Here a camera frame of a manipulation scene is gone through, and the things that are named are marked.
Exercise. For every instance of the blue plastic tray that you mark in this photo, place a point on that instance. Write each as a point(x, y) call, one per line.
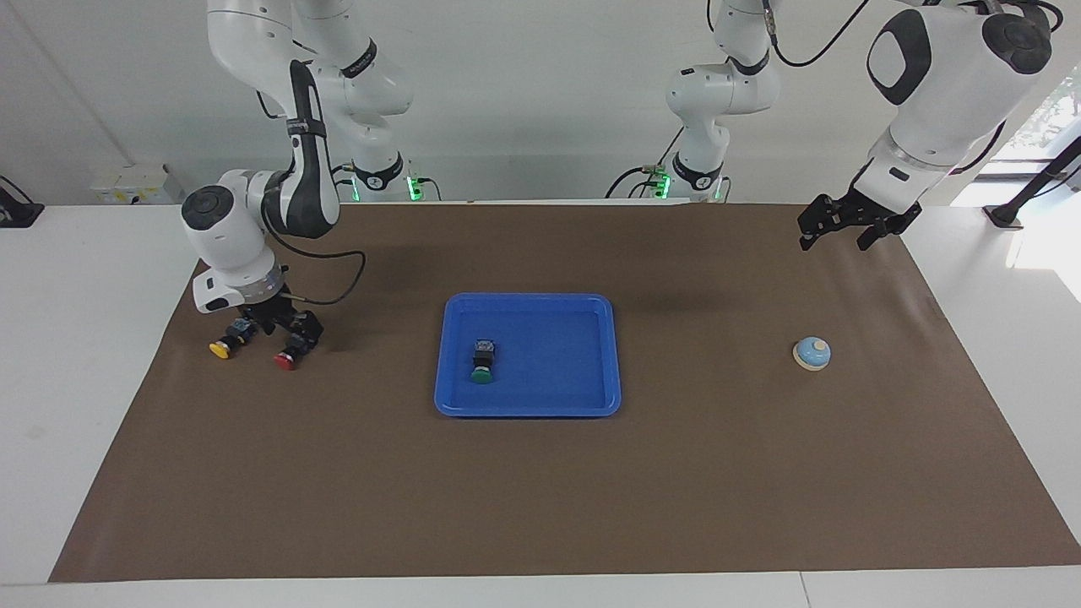
point(557, 371)

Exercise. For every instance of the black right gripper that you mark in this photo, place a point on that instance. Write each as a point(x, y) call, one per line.
point(279, 314)

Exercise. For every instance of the light blue desk bell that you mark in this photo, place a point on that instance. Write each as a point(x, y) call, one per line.
point(812, 353)

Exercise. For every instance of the small black stand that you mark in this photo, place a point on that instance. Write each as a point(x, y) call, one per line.
point(17, 215)

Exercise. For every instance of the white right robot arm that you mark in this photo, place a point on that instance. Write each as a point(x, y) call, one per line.
point(224, 236)

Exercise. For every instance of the green push button switch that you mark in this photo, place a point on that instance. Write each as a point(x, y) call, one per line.
point(482, 376)

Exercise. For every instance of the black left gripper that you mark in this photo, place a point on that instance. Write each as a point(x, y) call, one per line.
point(853, 213)

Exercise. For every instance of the red push button switch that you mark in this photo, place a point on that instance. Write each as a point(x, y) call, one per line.
point(285, 361)

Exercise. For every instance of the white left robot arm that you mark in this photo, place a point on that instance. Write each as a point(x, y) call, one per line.
point(946, 93)

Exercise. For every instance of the black stand with angled rod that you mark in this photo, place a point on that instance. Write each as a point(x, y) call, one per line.
point(1005, 215)

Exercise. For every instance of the white power box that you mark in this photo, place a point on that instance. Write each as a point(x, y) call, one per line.
point(135, 181)

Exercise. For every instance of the brown table mat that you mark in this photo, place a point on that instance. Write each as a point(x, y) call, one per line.
point(540, 490)

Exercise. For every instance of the yellow push button switch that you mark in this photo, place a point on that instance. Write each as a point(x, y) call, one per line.
point(221, 348)

